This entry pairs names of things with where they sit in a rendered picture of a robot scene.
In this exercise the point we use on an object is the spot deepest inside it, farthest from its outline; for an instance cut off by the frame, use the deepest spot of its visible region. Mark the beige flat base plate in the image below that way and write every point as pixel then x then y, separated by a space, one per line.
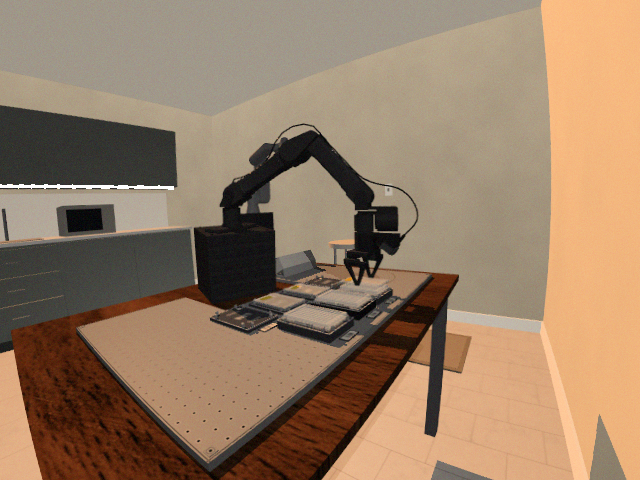
pixel 213 388

